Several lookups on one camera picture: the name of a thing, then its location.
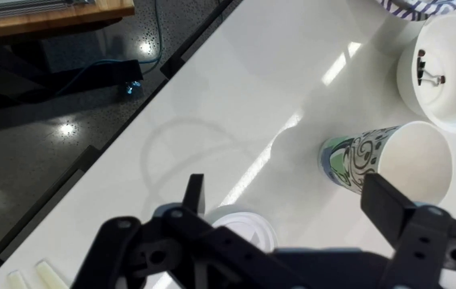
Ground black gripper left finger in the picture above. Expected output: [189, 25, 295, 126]
[70, 174, 305, 289]

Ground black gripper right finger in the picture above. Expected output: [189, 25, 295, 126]
[359, 172, 456, 289]

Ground white plastic cup lid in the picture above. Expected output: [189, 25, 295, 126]
[200, 204, 280, 254]

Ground patterned paper cup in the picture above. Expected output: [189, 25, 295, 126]
[317, 119, 454, 208]

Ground pale chopstick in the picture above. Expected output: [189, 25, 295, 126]
[4, 270, 30, 289]
[33, 259, 72, 289]

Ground black binder clip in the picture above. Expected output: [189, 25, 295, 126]
[414, 49, 447, 89]

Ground blue white patterned bowl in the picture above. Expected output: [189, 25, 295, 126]
[374, 0, 456, 23]

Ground wooden table top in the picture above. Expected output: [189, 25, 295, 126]
[0, 0, 136, 42]

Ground thin blue cable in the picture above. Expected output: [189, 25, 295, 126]
[49, 0, 165, 99]

